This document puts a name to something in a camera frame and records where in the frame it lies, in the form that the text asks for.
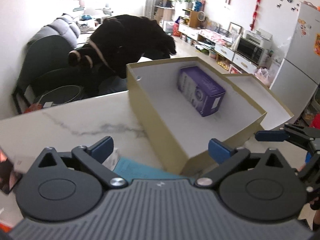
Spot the light blue medicine box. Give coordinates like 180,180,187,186
113,157,194,184

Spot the purple medicine box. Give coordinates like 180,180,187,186
177,66,226,117

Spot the white green medicine box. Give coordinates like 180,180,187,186
103,147,121,171

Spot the tan cardboard box lid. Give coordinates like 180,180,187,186
225,74,294,130

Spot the large tan cardboard box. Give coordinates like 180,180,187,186
127,57,266,177

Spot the white refrigerator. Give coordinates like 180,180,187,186
270,2,319,123

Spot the black microwave oven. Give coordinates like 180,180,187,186
236,37,267,65

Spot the white tv cabinet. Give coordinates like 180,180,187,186
178,24,258,74

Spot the smartphone on stand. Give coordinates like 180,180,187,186
0,150,22,195

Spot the white printer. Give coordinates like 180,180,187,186
243,29,272,49

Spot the black dining chair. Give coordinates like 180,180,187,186
12,35,87,114

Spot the black fluffy coat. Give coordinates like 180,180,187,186
68,14,177,94

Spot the orange tissue pack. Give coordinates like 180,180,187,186
0,220,12,232

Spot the grey sofa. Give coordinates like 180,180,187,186
27,14,80,49

